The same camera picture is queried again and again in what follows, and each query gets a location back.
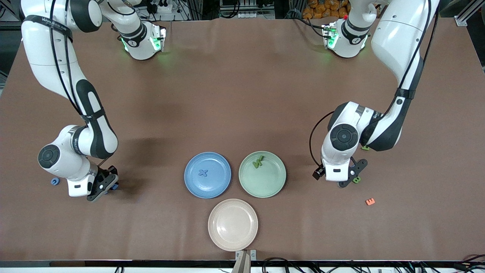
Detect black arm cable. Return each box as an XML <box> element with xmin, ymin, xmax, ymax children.
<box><xmin>309</xmin><ymin>0</ymin><xmax>440</xmax><ymax>170</ymax></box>
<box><xmin>48</xmin><ymin>0</ymin><xmax>112</xmax><ymax>167</ymax></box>

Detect bag of orange items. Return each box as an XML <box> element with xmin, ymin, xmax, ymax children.
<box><xmin>302</xmin><ymin>0</ymin><xmax>351</xmax><ymax>19</ymax></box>

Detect grey metal clamp bracket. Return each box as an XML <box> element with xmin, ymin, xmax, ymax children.
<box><xmin>232</xmin><ymin>249</ymin><xmax>257</xmax><ymax>273</ymax></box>

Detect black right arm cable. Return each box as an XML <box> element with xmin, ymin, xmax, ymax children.
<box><xmin>48</xmin><ymin>0</ymin><xmax>112</xmax><ymax>167</ymax></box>

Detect green plate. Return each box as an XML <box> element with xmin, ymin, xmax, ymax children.
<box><xmin>239</xmin><ymin>151</ymin><xmax>287</xmax><ymax>198</ymax></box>

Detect black cable loop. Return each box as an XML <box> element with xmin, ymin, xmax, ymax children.
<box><xmin>261</xmin><ymin>257</ymin><xmax>304</xmax><ymax>273</ymax></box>

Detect blue plate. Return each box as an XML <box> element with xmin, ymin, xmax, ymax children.
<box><xmin>184</xmin><ymin>152</ymin><xmax>232</xmax><ymax>199</ymax></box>

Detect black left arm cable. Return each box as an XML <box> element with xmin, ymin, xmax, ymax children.
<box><xmin>309</xmin><ymin>0</ymin><xmax>440</xmax><ymax>170</ymax></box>

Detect white power strip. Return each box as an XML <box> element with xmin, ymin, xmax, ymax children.
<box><xmin>150</xmin><ymin>0</ymin><xmax>174</xmax><ymax>14</ymax></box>
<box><xmin>236</xmin><ymin>11</ymin><xmax>275</xmax><ymax>19</ymax></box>

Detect beige plate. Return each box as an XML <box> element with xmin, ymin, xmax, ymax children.
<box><xmin>208</xmin><ymin>199</ymin><xmax>259</xmax><ymax>252</ymax></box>

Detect aluminium frame post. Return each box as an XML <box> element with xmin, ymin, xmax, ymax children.
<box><xmin>455</xmin><ymin>0</ymin><xmax>480</xmax><ymax>27</ymax></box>

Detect brown table cover sheet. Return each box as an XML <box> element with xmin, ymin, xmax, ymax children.
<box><xmin>0</xmin><ymin>18</ymin><xmax>485</xmax><ymax>262</ymax></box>

